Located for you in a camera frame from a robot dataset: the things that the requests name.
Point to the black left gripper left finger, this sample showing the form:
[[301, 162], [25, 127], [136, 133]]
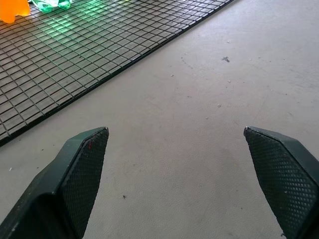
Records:
[[62, 179]]

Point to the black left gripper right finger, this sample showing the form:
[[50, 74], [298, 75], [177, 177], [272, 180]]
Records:
[[286, 179]]

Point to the orange plastic object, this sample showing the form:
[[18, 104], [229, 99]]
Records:
[[12, 10]]

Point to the green transparent plastic object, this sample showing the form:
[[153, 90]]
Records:
[[51, 5]]

